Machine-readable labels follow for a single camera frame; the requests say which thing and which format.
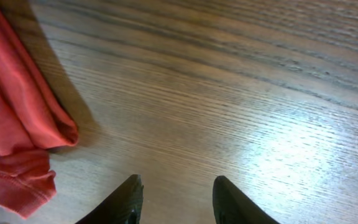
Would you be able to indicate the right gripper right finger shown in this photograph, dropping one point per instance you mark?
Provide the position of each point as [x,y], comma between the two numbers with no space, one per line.
[232,206]

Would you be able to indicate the red orange printed t-shirt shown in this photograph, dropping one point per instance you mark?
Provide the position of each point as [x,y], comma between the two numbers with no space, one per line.
[31,122]

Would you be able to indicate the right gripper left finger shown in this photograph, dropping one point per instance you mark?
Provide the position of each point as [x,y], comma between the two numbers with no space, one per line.
[122,206]

